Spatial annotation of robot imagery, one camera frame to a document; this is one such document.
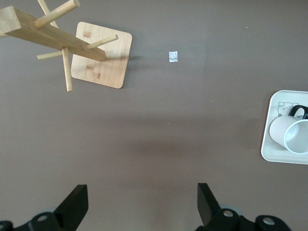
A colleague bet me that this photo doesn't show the wooden mug tree rack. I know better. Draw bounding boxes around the wooden mug tree rack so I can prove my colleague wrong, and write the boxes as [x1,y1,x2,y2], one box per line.
[0,0,133,92]

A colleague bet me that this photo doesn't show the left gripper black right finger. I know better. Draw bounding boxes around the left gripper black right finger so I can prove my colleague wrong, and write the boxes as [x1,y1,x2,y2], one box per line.
[195,182,292,231]

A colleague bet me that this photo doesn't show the white cup black handle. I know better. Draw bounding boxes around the white cup black handle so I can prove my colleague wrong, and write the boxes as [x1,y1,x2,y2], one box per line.
[269,104,308,154]

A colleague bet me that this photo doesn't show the cream rabbit print tray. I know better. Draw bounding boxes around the cream rabbit print tray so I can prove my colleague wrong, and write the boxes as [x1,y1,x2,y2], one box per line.
[260,90,308,165]

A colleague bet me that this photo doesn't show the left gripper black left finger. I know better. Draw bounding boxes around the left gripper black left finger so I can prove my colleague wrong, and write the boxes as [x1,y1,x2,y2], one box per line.
[14,184,89,231]

